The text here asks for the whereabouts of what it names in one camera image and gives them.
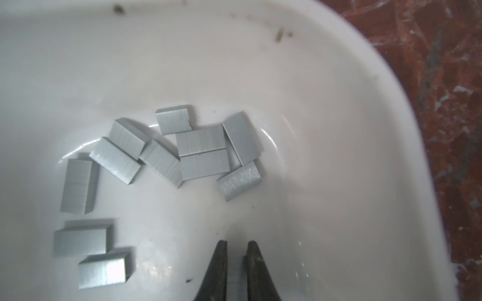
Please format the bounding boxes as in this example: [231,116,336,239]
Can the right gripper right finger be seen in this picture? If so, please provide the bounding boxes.
[246,241,281,301]

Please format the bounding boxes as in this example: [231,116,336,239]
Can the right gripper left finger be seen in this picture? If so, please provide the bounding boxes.
[194,240,228,301]

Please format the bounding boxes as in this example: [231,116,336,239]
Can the white oval tray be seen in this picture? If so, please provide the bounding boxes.
[1,1,458,300]

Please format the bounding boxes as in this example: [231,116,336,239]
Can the grey staple strip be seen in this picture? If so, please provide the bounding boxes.
[139,140,183,189]
[53,224,113,258]
[217,161,262,201]
[222,112,261,166]
[176,124,227,157]
[155,105,192,135]
[108,118,151,160]
[89,137,141,185]
[77,252,130,290]
[180,149,230,181]
[60,159,100,214]

